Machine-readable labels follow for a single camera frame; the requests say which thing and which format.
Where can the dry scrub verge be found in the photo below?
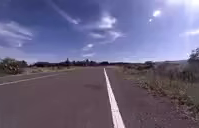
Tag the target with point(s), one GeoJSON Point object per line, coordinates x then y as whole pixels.
{"type": "Point", "coordinates": [173, 83]}

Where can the green bush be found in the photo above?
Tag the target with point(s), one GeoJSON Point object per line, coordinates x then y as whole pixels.
{"type": "Point", "coordinates": [11, 66]}

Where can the grey asphalt road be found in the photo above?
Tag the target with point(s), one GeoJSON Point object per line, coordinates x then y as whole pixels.
{"type": "Point", "coordinates": [60, 100]}

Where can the white road edge line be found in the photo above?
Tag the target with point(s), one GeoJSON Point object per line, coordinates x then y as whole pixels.
{"type": "Point", "coordinates": [23, 80]}

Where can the solid white road line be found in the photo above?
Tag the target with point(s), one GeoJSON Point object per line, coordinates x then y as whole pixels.
{"type": "Point", "coordinates": [113, 101]}

